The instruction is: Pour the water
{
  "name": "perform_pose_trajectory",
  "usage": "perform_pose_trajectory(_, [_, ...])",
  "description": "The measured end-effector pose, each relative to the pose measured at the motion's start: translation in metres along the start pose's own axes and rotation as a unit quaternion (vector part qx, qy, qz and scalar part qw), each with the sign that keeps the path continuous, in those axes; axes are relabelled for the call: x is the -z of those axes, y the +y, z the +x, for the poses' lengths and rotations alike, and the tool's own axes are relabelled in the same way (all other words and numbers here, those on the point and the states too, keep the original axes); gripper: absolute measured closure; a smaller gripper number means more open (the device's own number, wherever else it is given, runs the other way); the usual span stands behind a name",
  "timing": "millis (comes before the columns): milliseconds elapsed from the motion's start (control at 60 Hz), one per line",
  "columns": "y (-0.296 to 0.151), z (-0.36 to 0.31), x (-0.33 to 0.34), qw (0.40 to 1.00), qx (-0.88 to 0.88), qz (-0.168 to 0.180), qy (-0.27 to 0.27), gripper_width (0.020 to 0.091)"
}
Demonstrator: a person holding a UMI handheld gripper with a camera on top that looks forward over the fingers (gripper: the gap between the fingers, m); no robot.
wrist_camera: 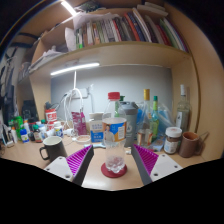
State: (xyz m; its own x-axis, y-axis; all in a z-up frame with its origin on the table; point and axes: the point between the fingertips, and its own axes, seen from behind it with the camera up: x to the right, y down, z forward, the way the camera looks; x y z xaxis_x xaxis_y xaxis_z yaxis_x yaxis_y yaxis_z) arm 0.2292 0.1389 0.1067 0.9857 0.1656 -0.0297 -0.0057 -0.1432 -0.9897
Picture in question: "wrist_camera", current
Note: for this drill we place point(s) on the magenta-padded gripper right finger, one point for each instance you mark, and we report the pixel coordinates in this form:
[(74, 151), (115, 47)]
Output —
[(163, 165)]

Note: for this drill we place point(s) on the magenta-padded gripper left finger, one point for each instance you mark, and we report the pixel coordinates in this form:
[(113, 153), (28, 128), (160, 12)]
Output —
[(60, 166)]

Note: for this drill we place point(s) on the clear red-capped water bottle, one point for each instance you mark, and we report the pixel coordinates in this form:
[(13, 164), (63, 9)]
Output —
[(114, 133)]

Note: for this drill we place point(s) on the black mug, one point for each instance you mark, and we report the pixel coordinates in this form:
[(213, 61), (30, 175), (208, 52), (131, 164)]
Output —
[(55, 150)]

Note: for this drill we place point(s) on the brown jar white lid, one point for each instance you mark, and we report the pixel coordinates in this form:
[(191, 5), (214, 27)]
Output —
[(172, 141)]

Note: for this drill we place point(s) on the brown mug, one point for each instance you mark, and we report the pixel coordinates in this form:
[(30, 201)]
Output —
[(188, 145)]

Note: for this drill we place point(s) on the small white round dish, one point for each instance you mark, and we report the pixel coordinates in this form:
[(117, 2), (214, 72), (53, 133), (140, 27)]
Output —
[(82, 139)]

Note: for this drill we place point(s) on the small dark brown bottle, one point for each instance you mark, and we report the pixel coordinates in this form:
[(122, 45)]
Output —
[(37, 135)]

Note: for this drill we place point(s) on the pale blue hairbrush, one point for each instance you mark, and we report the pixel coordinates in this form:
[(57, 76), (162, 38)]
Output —
[(93, 146)]

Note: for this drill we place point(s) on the flat round red coaster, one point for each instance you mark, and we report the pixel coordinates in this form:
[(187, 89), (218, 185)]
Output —
[(105, 172)]

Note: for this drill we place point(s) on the small blue-capped white bottle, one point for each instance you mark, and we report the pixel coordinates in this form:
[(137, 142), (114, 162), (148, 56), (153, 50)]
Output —
[(24, 136)]

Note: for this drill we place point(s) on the magenta snack pouch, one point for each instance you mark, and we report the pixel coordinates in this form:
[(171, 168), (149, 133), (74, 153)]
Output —
[(79, 123)]

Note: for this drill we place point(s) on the blue plastic bag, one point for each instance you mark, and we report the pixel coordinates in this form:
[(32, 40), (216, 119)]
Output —
[(166, 116)]

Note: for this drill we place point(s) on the blue and white carton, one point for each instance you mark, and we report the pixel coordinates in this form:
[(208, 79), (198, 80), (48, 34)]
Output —
[(96, 131)]

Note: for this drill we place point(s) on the red and white can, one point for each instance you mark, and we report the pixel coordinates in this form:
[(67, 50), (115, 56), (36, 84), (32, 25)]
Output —
[(51, 115)]

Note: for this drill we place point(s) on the clear white-capped glass bottle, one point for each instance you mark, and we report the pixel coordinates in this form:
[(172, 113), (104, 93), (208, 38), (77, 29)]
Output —
[(182, 113)]

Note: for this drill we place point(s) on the green plastic bottle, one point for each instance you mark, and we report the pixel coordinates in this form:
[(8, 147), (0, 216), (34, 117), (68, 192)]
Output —
[(19, 123)]

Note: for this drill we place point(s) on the green-capped glass bottle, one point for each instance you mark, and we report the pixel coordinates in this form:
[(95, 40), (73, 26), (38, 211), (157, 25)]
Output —
[(155, 104)]

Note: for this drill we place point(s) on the clear yellow-capped bottle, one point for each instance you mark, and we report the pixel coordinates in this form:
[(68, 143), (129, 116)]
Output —
[(146, 95)]

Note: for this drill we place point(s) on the white under-shelf light bar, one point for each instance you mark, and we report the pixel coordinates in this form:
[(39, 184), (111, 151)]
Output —
[(75, 68)]

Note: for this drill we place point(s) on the wooden shelf unit with books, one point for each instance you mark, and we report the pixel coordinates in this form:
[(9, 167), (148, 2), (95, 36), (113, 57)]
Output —
[(133, 53)]

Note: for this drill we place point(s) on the white ceiling light bar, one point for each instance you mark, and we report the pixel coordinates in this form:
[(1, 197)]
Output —
[(68, 8)]

